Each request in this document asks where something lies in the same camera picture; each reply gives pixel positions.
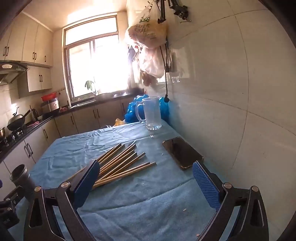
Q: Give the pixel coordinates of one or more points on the cream lower kitchen cabinets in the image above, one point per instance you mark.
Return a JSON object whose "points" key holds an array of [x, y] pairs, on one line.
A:
{"points": [[92, 118]]}

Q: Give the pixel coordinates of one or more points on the pile of wooden chopsticks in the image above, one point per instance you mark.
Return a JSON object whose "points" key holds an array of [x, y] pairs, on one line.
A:
{"points": [[124, 162]]}

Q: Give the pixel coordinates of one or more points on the black smartphone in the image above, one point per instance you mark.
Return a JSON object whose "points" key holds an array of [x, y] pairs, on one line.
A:
{"points": [[182, 151]]}

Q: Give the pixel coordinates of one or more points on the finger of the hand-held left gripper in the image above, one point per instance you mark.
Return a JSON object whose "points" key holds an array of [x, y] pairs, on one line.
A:
{"points": [[12, 195]]}

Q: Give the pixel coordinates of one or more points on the dark grey perforated utensil holder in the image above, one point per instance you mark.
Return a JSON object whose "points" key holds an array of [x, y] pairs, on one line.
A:
{"points": [[22, 179]]}

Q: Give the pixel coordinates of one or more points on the steel sink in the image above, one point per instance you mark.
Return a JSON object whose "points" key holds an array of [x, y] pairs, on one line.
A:
{"points": [[82, 104]]}

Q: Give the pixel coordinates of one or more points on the kitchen window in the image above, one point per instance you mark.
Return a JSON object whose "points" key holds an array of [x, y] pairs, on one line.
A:
{"points": [[92, 58]]}

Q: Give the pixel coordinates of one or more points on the yellow plastic bag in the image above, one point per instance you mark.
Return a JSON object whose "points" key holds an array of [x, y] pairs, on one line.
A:
{"points": [[119, 122]]}

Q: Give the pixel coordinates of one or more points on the black kitchen countertop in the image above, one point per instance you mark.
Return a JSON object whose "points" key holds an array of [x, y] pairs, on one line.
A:
{"points": [[49, 117]]}

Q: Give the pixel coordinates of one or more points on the beige hanging plastic bag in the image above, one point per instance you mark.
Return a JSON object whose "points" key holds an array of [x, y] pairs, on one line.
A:
{"points": [[148, 32]]}

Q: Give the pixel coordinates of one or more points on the clear glass mug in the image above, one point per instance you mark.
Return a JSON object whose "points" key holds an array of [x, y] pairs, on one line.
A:
{"points": [[151, 113]]}

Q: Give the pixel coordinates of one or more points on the white hanging plastic bag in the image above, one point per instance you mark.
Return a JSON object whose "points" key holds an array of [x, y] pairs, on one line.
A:
{"points": [[151, 62]]}

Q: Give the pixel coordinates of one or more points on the steel kettle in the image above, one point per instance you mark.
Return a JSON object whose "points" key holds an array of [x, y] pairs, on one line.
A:
{"points": [[35, 114]]}

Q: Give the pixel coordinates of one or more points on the black wok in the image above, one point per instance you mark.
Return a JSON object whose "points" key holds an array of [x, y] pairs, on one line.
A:
{"points": [[16, 121]]}

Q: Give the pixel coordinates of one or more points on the green plant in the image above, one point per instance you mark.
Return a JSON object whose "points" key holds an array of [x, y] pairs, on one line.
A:
{"points": [[89, 85]]}

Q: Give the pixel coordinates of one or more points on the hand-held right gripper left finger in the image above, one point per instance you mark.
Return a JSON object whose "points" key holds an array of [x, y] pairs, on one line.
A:
{"points": [[86, 183]]}

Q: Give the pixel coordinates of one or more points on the blue towel table cover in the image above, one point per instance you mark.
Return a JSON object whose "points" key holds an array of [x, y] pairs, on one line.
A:
{"points": [[138, 208]]}

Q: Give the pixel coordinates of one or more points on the blue plastic bag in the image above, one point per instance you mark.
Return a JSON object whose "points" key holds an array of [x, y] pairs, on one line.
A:
{"points": [[134, 109]]}

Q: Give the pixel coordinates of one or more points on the black clamp mount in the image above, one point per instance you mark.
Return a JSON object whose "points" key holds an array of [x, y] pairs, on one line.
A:
{"points": [[180, 10]]}

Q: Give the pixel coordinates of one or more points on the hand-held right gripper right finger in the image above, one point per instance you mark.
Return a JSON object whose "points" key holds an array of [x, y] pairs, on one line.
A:
{"points": [[205, 183]]}

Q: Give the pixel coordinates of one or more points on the range hood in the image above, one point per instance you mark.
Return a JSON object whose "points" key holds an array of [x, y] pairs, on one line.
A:
{"points": [[11, 70]]}

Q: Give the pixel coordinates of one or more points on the gas stove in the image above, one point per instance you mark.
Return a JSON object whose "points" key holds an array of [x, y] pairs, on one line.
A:
{"points": [[10, 139]]}

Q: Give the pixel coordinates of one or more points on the steel pot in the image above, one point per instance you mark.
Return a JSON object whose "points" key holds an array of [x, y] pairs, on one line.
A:
{"points": [[50, 106]]}

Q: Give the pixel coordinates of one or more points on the red basin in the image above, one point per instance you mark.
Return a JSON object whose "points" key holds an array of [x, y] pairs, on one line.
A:
{"points": [[49, 96]]}

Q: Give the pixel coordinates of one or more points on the cream upper wall cabinets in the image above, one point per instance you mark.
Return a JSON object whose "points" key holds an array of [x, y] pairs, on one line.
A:
{"points": [[25, 44]]}

